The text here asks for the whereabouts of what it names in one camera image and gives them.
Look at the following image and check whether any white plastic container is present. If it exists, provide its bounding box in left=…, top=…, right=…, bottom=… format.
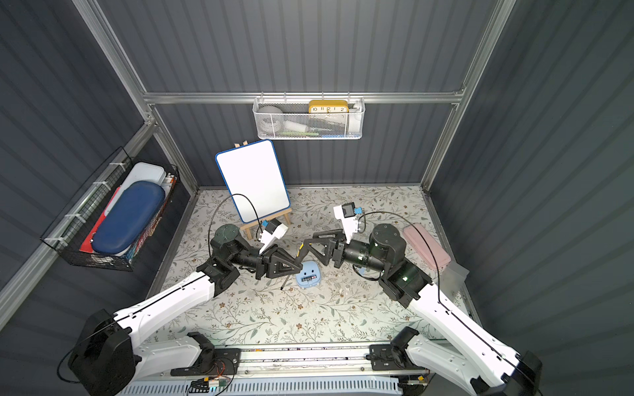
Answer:
left=112, top=162, right=166, bottom=203

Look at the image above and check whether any white tape roll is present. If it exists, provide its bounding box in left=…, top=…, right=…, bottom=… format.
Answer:
left=255, top=106, right=284, bottom=135

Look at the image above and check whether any wooden easel stand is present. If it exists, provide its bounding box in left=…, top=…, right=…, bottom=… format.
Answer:
left=233, top=141, right=293, bottom=241

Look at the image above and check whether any white wire mesh basket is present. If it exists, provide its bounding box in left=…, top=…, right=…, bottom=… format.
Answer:
left=253, top=97, right=366, bottom=140

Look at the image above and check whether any pink pencil case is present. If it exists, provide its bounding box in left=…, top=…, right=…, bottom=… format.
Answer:
left=403, top=224, right=452, bottom=272

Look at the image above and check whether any light blue alarm clock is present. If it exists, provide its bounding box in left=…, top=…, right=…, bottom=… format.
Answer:
left=296, top=261, right=321, bottom=289

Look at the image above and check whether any white board blue frame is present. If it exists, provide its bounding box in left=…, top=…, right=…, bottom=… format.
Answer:
left=214, top=139, right=292, bottom=224

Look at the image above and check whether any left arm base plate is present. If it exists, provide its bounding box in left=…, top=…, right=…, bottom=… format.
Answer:
left=170, top=348, right=241, bottom=377

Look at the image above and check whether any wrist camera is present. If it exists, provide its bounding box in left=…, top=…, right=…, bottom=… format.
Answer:
left=259, top=219, right=288, bottom=255
left=333, top=202, right=363, bottom=244

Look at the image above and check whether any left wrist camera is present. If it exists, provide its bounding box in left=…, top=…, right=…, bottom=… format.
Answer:
left=259, top=219, right=288, bottom=255

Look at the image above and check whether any yellow clock in basket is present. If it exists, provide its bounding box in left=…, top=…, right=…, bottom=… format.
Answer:
left=309, top=99, right=349, bottom=115

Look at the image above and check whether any red folder in basket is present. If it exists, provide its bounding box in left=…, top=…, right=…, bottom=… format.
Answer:
left=79, top=186, right=121, bottom=254

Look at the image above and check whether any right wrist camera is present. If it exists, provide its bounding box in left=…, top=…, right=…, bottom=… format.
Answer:
left=333, top=202, right=363, bottom=244

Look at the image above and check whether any dark blue oval case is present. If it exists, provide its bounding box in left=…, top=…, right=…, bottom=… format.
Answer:
left=92, top=181, right=165, bottom=255

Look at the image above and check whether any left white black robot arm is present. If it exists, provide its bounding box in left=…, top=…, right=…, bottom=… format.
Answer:
left=68, top=224, right=302, bottom=395

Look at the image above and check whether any black wire wall basket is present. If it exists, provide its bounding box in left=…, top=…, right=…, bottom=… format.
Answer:
left=41, top=147, right=180, bottom=272

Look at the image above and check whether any black yellow screwdriver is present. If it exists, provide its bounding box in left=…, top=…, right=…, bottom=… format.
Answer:
left=280, top=276, right=291, bottom=290

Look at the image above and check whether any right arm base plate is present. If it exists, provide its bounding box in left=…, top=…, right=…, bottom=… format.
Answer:
left=365, top=344, right=431, bottom=373

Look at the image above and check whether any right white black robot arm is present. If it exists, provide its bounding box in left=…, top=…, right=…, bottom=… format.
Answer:
left=297, top=224, right=543, bottom=395

